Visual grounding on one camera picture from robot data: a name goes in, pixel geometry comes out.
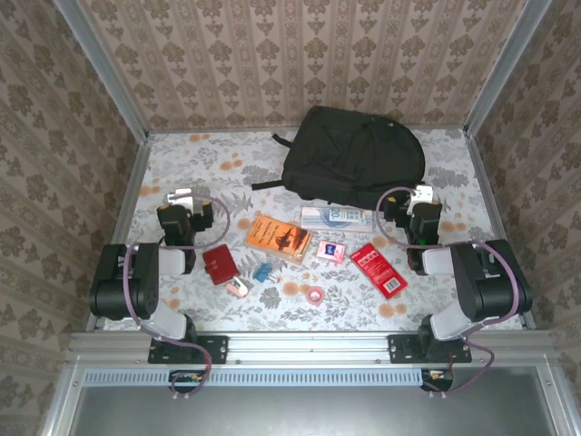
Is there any grey slotted cable duct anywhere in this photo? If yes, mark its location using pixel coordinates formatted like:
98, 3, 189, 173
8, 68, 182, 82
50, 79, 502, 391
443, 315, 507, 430
83, 368, 428, 388

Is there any red blister pack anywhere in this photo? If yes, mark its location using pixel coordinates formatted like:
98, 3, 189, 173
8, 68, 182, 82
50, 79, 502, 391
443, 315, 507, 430
348, 242, 409, 301

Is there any floral patterned table cover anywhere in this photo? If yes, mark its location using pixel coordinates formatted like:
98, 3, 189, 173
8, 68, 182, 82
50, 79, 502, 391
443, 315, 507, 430
103, 128, 526, 332

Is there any black connector board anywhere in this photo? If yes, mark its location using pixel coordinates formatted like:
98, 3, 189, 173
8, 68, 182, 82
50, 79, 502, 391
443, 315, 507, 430
420, 367, 456, 394
168, 368, 211, 395

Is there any black backpack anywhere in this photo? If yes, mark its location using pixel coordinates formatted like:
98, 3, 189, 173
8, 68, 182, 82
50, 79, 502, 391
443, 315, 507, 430
251, 104, 428, 211

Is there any aluminium table side rail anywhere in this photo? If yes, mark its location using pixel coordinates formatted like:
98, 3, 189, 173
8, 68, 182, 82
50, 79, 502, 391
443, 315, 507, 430
85, 135, 153, 332
465, 131, 537, 332

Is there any small pink card pack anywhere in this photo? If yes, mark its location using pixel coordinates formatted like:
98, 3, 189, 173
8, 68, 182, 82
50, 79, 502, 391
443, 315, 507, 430
316, 239, 347, 265

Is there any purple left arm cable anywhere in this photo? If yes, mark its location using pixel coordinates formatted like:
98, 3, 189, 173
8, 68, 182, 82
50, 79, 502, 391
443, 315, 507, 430
121, 193, 231, 401

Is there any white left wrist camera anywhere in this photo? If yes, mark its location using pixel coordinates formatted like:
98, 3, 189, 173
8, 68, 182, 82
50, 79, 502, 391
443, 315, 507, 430
165, 187, 205, 213

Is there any dark red wallet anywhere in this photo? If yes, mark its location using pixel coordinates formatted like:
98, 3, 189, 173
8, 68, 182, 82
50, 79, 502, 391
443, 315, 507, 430
202, 243, 241, 286

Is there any aluminium frame post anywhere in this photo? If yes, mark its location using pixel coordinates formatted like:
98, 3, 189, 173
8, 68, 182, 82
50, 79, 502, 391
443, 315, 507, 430
53, 0, 151, 143
462, 0, 554, 137

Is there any white blue paper pack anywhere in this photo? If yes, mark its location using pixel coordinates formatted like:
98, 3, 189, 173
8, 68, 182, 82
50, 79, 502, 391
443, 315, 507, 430
300, 204, 376, 233

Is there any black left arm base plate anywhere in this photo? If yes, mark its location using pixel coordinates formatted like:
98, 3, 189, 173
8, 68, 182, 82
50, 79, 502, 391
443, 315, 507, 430
148, 334, 229, 366

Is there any orange paperback book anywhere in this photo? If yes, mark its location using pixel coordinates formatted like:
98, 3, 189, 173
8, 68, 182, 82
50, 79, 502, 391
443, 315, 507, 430
243, 214, 314, 267

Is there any thin aluminium table edge rail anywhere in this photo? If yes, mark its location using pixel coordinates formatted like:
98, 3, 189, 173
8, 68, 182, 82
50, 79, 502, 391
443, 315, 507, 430
145, 124, 468, 136

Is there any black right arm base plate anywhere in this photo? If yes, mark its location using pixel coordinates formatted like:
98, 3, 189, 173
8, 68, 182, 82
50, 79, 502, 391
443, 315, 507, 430
388, 333, 473, 364

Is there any grey metal sheet panel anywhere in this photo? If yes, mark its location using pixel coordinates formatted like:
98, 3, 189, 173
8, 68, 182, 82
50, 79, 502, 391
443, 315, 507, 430
43, 365, 576, 436

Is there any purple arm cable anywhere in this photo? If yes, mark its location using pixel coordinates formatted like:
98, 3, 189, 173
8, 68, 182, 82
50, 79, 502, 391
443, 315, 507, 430
375, 184, 521, 396
121, 193, 231, 401

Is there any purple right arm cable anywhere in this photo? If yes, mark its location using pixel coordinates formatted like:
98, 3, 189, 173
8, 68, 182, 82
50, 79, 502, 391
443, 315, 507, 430
375, 184, 521, 396

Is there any blue binder clip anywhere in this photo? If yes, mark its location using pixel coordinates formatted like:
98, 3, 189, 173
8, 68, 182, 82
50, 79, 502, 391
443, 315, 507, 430
252, 262, 279, 285

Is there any long aluminium mounting rail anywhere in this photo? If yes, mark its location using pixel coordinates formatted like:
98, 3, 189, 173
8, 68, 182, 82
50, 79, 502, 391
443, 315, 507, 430
66, 330, 558, 364

